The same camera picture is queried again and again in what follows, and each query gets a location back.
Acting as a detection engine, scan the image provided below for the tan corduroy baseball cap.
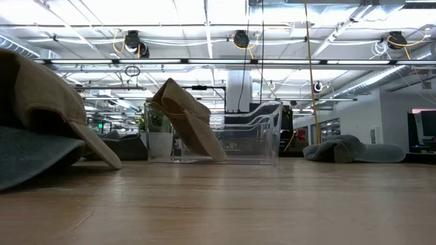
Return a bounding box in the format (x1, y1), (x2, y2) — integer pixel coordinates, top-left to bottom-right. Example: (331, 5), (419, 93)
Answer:
(149, 77), (228, 163)
(0, 47), (123, 170)
(302, 133), (368, 163)

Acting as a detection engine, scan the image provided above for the white pillar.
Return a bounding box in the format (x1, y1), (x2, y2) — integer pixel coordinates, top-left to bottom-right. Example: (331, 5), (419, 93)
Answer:
(225, 69), (253, 113)

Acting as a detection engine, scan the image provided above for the clear plastic bin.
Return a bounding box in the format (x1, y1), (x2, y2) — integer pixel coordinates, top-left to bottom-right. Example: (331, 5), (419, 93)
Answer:
(143, 99), (284, 167)
(207, 103), (283, 154)

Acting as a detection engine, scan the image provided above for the long ceiling light strip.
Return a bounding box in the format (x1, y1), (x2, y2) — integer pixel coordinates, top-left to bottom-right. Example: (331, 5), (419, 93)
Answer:
(33, 57), (436, 67)

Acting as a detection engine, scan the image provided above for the small green potted plant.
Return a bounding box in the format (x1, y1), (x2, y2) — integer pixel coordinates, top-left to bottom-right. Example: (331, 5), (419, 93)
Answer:
(135, 110), (175, 159)

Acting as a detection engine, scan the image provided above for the black monitor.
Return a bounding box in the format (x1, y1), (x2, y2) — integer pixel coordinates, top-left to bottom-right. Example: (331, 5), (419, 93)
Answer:
(407, 110), (436, 154)

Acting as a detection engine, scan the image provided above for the black ceiling cable reel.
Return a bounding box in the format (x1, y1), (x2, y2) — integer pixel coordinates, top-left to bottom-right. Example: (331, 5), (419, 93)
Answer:
(387, 30), (409, 51)
(232, 29), (251, 49)
(123, 29), (151, 59)

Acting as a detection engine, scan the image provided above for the yellow hanging cable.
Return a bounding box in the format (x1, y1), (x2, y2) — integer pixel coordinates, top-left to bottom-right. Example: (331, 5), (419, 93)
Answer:
(303, 0), (322, 146)

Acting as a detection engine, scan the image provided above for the silver ventilation duct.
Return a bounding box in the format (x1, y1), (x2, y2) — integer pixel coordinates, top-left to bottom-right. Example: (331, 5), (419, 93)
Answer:
(332, 42), (436, 98)

